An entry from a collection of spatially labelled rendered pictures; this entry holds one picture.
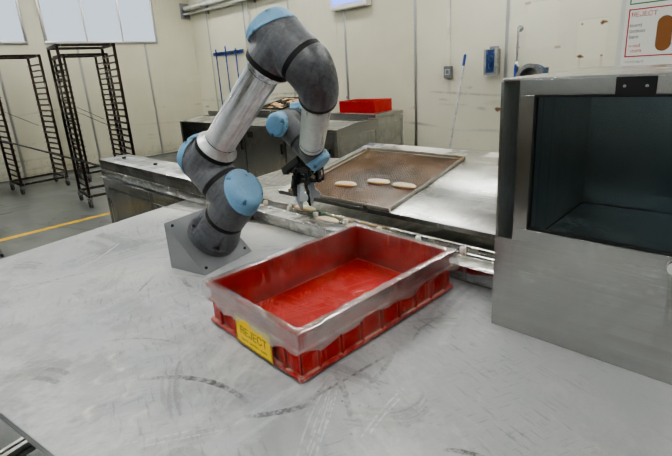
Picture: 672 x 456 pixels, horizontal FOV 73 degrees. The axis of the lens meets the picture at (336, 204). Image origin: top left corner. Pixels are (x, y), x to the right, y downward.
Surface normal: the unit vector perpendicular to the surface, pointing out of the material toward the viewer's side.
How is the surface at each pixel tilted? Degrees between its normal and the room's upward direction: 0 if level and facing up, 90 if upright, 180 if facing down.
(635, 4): 90
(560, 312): 90
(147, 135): 90
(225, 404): 0
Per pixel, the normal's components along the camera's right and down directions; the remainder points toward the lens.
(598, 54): -0.69, 0.24
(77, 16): 0.72, 0.15
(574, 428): -0.06, -0.96
